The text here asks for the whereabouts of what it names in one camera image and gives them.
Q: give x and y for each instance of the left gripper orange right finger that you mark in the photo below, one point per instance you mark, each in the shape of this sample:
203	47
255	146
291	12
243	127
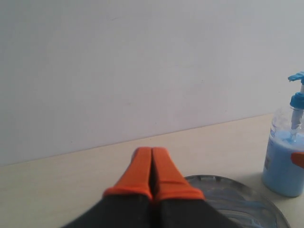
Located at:
180	205

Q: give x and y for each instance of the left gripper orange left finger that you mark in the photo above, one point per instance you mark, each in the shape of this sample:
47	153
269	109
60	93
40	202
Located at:
127	203

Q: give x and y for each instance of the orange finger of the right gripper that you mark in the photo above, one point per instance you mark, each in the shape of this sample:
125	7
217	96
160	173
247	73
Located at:
297	158

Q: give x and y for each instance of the blue pump lotion bottle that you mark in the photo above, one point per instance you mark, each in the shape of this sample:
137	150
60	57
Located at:
286	136

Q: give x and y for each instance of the blue soap smear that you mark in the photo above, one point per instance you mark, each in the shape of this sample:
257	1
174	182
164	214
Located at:
247	213

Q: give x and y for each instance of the round stainless steel plate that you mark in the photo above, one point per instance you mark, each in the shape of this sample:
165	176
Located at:
213	182

